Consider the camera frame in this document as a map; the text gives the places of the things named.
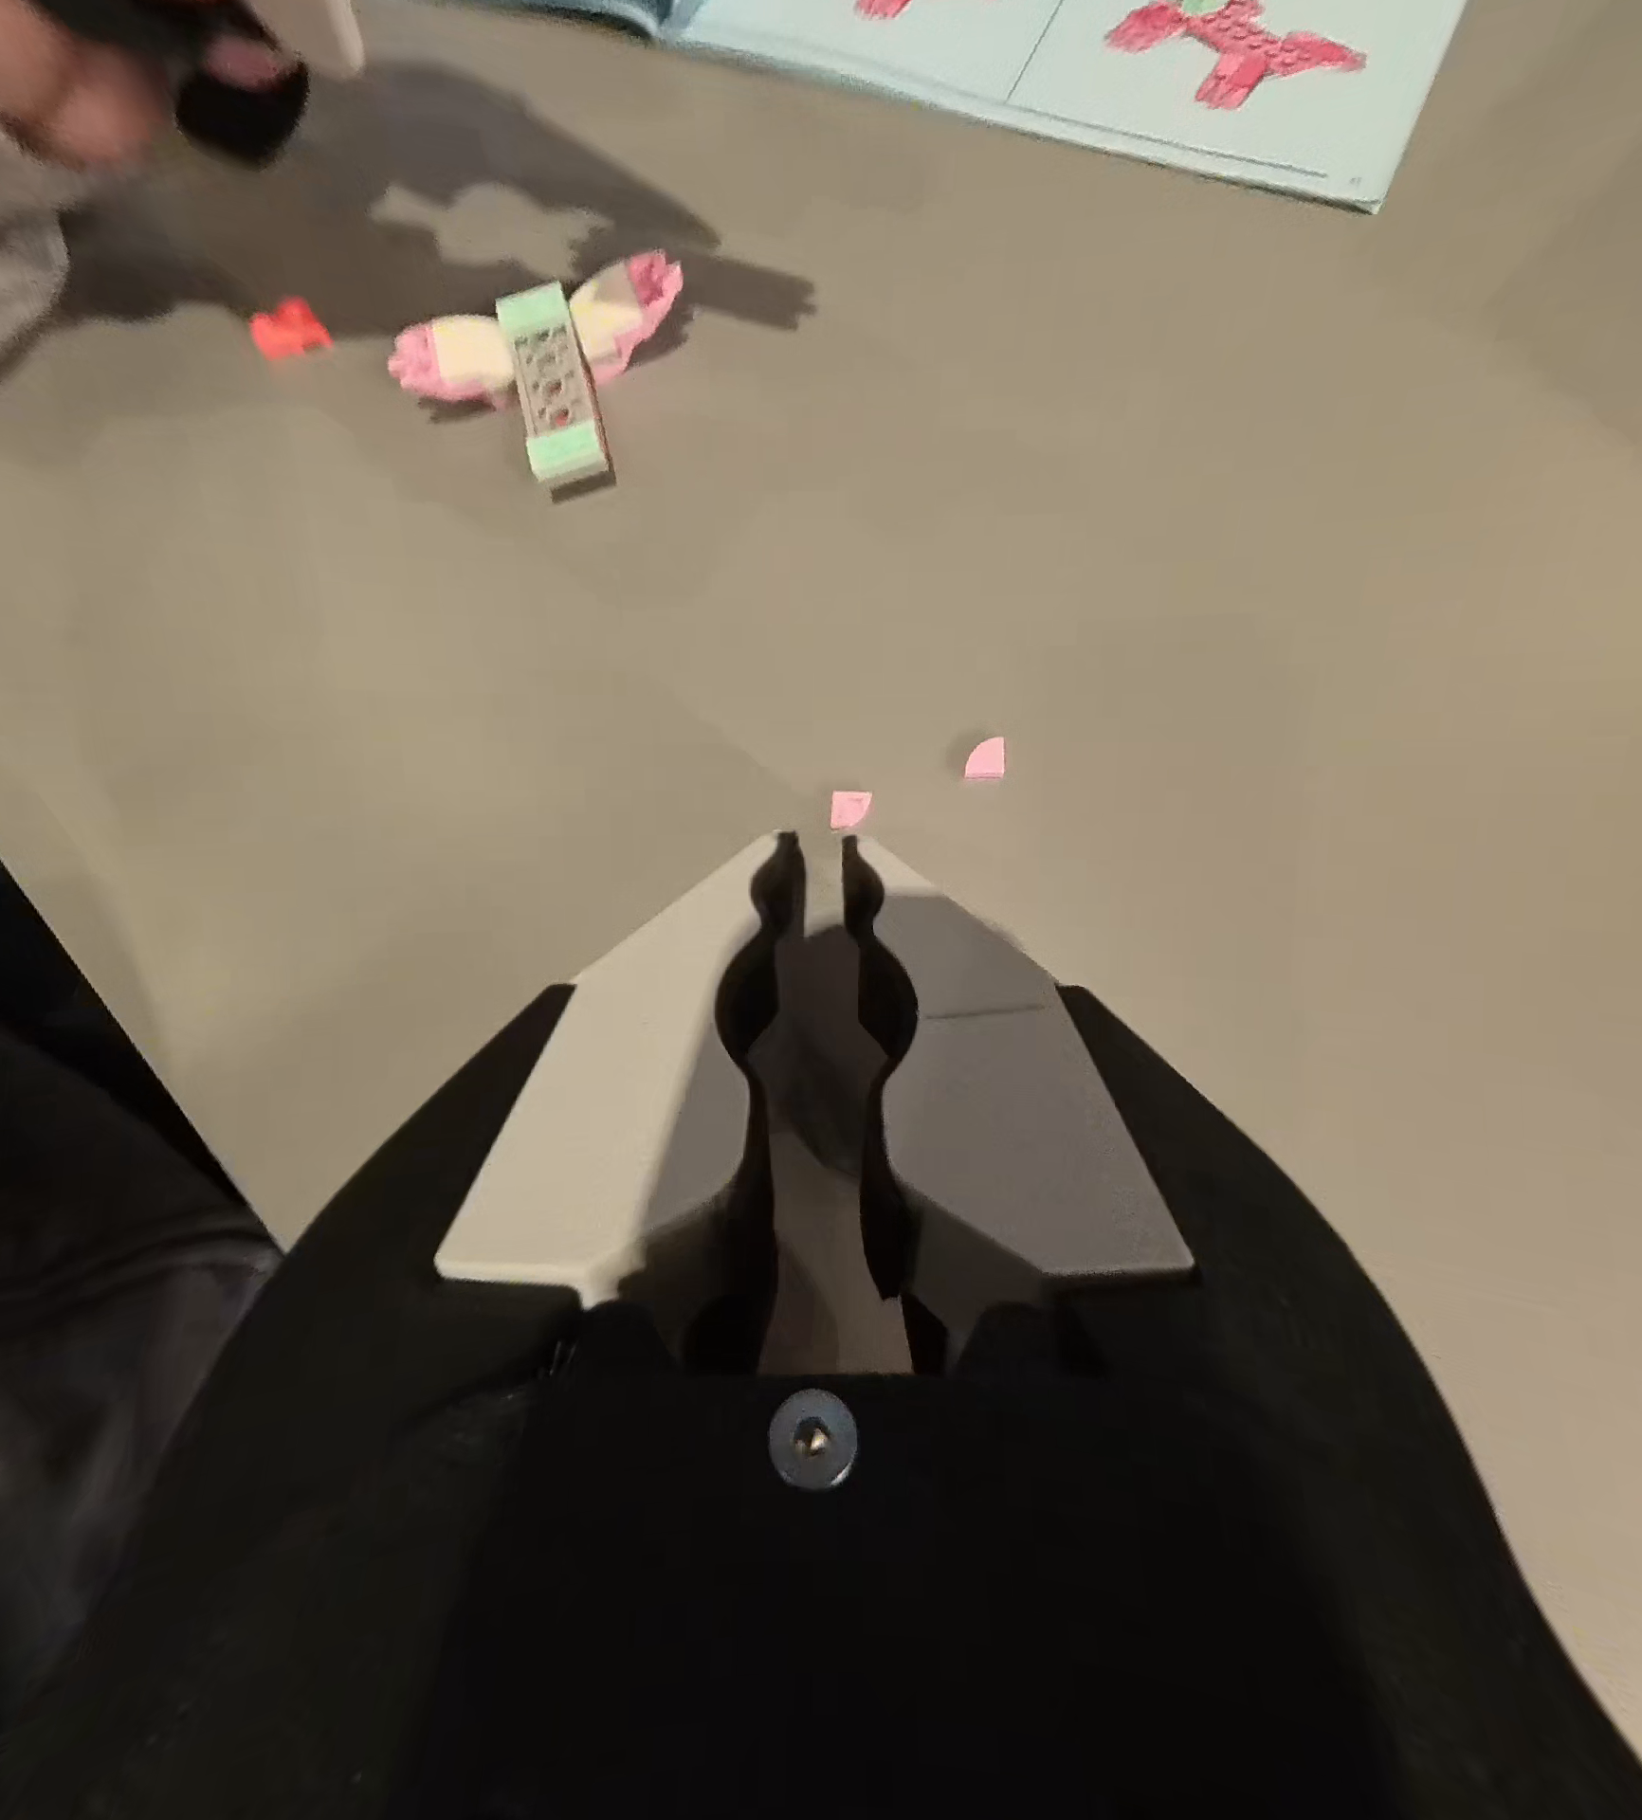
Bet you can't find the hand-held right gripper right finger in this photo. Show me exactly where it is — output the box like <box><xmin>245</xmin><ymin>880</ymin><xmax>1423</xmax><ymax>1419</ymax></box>
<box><xmin>841</xmin><ymin>835</ymin><xmax>1198</xmax><ymax>1368</ymax></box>

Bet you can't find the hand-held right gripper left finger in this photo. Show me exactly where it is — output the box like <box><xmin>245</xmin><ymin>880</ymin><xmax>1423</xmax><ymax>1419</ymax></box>
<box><xmin>433</xmin><ymin>828</ymin><xmax>802</xmax><ymax>1368</ymax></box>

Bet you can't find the person's left hand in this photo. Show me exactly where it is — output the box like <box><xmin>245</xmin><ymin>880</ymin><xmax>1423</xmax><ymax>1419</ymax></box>
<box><xmin>0</xmin><ymin>15</ymin><xmax>305</xmax><ymax>161</ymax></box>

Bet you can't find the open light blue instruction booklet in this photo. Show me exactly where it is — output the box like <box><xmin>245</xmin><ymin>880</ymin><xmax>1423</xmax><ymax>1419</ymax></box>
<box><xmin>472</xmin><ymin>0</ymin><xmax>1473</xmax><ymax>213</ymax></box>

